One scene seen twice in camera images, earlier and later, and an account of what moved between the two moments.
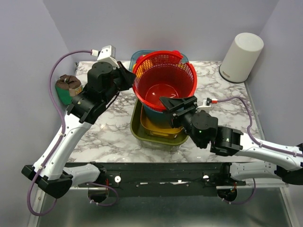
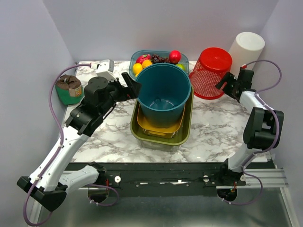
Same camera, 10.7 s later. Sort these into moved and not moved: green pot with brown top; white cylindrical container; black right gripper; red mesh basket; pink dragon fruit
Moved: black right gripper; red mesh basket
Not moved: green pot with brown top; pink dragon fruit; white cylindrical container
